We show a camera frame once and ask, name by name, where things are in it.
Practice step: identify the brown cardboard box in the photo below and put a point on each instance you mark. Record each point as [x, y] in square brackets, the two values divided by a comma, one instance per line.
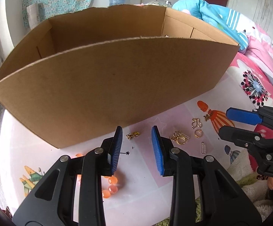
[78, 76]

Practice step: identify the rolled floral paper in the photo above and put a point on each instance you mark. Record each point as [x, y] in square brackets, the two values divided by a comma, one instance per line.
[33, 15]

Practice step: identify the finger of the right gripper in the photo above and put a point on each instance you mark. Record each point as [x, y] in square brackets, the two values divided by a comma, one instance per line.
[240, 137]
[243, 116]

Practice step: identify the white fluffy blanket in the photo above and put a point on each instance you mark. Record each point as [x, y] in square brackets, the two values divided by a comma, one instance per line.
[258, 188]

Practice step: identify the green fluffy cloth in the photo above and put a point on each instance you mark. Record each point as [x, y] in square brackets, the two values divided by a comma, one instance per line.
[197, 211]

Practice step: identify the gold bow earring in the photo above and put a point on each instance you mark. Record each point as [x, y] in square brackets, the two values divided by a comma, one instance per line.
[132, 135]

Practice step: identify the pink floral bedsheet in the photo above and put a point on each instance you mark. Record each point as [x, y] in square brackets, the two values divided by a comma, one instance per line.
[253, 69]

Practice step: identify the gold jewelry cluster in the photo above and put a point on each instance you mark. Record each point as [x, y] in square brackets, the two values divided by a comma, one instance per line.
[179, 137]

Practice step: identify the gold butterfly outline pendant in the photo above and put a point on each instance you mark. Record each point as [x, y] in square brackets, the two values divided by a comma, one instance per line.
[196, 123]

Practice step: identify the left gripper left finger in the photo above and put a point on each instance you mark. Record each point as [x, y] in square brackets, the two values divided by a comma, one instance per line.
[101, 161]

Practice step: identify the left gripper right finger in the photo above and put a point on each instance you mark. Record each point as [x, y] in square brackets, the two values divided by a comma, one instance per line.
[174, 162]

